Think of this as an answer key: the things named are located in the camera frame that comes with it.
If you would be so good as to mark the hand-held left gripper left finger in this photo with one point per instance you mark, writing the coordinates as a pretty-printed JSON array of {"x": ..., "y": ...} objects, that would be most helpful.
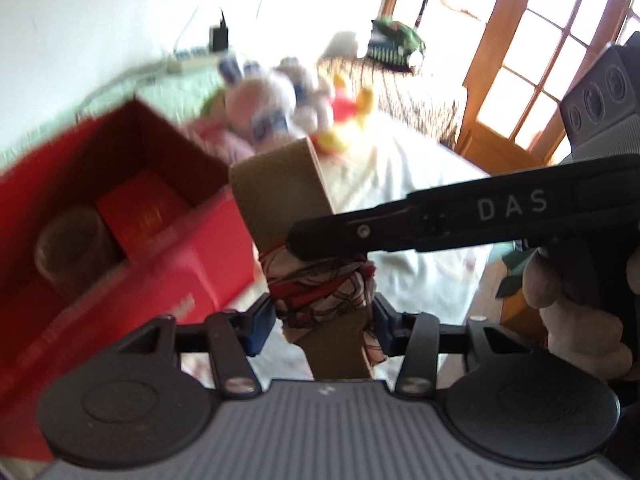
[{"x": 260, "y": 325}]

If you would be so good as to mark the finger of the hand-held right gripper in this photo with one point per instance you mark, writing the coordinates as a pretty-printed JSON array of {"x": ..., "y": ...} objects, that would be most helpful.
[{"x": 450, "y": 225}]

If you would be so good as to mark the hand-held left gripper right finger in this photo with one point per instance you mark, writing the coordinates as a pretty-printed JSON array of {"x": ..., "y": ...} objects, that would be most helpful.
[{"x": 385, "y": 325}]

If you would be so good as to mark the red white patterned cloth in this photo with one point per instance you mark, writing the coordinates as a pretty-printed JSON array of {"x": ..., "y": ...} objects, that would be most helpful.
[{"x": 320, "y": 290}]

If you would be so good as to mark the large red cardboard box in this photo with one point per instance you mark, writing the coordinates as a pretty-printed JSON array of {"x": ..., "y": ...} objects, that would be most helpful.
[{"x": 150, "y": 280}]

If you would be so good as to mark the plain brown cardboard box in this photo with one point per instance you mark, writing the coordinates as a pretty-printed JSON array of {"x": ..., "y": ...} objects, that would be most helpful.
[{"x": 285, "y": 190}]

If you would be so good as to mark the small red packet box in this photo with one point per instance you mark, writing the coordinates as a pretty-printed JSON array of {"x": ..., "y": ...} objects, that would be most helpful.
[{"x": 145, "y": 212}]

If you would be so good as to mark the white bed sheet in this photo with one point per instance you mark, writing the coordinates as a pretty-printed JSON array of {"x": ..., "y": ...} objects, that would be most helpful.
[{"x": 420, "y": 175}]

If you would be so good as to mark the wooden glass door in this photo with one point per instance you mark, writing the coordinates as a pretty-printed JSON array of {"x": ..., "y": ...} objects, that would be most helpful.
[{"x": 505, "y": 110}]

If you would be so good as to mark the orange box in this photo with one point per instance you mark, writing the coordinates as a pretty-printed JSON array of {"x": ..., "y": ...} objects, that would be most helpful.
[{"x": 522, "y": 317}]

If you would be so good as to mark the dark patterned blanket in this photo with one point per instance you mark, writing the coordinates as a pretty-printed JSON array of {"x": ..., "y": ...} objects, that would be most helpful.
[{"x": 415, "y": 100}]

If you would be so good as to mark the yellow red plush toy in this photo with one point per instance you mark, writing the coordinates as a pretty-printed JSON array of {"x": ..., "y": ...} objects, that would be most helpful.
[{"x": 345, "y": 115}]

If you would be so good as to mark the green toy tank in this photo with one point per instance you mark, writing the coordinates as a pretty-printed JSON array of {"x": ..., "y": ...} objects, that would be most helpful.
[{"x": 395, "y": 45}]

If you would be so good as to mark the pink plush toy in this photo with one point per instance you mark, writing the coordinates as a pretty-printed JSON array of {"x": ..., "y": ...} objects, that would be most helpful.
[{"x": 260, "y": 100}]

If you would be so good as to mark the green plush toy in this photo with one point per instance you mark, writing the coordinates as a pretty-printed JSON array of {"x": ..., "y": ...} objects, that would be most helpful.
[{"x": 212, "y": 104}]

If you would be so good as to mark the white power strip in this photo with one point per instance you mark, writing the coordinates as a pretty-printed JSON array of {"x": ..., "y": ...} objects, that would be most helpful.
[{"x": 192, "y": 62}]

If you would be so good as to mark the black charger plug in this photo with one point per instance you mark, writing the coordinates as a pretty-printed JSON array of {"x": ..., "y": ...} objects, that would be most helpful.
[{"x": 218, "y": 35}]

